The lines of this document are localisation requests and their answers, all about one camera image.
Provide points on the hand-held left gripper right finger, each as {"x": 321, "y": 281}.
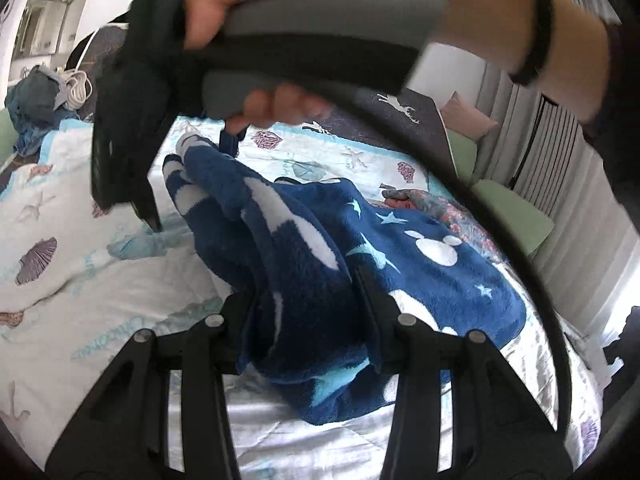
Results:
{"x": 380, "y": 320}

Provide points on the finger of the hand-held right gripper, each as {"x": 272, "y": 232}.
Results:
{"x": 150, "y": 215}

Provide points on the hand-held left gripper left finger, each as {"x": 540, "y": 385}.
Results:
{"x": 235, "y": 330}

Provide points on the blue star print fleece jacket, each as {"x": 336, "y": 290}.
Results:
{"x": 425, "y": 285}

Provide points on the person's right forearm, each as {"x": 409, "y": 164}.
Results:
{"x": 590, "y": 50}

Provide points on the blue clothes pile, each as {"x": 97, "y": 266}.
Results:
{"x": 35, "y": 105}

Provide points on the white seashell print quilt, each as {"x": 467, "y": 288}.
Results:
{"x": 75, "y": 240}

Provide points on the folded floral cloth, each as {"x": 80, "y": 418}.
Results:
{"x": 450, "y": 215}

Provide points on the small green cushion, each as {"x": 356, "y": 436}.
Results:
{"x": 4, "y": 135}

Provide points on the green pillow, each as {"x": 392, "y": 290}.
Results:
{"x": 515, "y": 215}

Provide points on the green sofa cushion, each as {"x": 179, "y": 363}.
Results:
{"x": 462, "y": 157}

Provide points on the grey pleated curtain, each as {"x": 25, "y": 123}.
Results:
{"x": 590, "y": 270}

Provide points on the pink pillow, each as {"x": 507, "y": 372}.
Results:
{"x": 467, "y": 115}

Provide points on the black wristband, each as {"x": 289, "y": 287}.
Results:
{"x": 537, "y": 25}

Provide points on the wall mirror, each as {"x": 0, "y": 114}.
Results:
{"x": 35, "y": 27}

